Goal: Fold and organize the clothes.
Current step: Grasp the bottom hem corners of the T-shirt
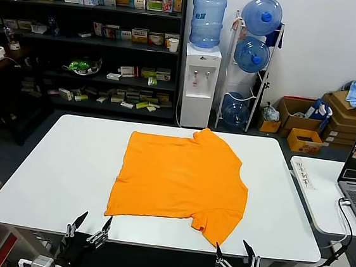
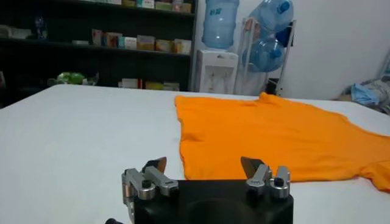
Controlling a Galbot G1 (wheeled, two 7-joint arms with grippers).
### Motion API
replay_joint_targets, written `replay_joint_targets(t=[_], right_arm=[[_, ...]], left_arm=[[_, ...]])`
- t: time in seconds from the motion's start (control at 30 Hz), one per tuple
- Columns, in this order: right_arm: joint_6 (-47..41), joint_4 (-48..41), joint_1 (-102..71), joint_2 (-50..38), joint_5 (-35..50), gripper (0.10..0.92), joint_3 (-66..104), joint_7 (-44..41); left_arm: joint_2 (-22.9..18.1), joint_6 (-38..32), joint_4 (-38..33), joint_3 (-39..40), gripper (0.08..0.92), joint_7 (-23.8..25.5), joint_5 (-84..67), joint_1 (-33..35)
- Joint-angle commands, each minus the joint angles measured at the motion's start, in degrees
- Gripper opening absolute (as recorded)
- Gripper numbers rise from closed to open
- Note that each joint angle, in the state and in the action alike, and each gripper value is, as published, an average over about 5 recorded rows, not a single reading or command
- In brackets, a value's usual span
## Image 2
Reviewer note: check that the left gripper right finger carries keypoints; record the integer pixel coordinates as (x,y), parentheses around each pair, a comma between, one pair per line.
(259,178)

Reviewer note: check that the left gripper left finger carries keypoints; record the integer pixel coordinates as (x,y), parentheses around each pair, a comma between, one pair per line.
(158,179)

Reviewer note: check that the orange t-shirt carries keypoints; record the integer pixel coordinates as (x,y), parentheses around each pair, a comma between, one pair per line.
(259,137)

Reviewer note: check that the yellow green medicine box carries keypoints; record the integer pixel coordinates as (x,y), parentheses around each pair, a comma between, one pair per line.
(154,85)

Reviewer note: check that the white water dispenser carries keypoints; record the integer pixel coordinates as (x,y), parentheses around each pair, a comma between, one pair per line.
(216,73)

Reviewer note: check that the blue water cooler jug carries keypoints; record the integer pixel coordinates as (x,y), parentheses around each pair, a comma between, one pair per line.
(220,24)
(271,13)
(264,56)

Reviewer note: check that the black shelving unit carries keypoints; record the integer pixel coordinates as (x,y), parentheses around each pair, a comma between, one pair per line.
(91,65)

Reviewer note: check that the white metal jug rack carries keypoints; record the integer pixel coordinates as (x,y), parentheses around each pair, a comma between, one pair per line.
(245,45)

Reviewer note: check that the light blue garment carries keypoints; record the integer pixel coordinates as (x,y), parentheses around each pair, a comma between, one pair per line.
(362,94)

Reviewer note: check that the bowl with green packets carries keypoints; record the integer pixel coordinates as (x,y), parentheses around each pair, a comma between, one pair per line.
(71,78)

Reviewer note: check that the orange white medicine box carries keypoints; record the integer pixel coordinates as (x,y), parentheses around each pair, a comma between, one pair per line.
(145,42)

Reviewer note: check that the teal white medicine box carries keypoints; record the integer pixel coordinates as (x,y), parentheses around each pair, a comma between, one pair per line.
(129,43)

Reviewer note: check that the grey striped garment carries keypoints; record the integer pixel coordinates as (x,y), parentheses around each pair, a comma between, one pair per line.
(381,91)

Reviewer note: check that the pink white medicine box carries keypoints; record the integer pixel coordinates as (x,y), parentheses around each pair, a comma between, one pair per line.
(96,37)

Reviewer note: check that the flat white medicine box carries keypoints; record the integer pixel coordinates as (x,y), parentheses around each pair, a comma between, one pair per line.
(80,42)

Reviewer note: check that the orange yellow medicine box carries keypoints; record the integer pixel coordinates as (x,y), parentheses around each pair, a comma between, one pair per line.
(186,7)

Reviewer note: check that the tall colourful box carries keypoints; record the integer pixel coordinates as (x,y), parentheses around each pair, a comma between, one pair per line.
(177,6)

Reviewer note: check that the blue plastic bottle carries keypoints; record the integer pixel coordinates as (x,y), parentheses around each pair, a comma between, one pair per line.
(40,27)

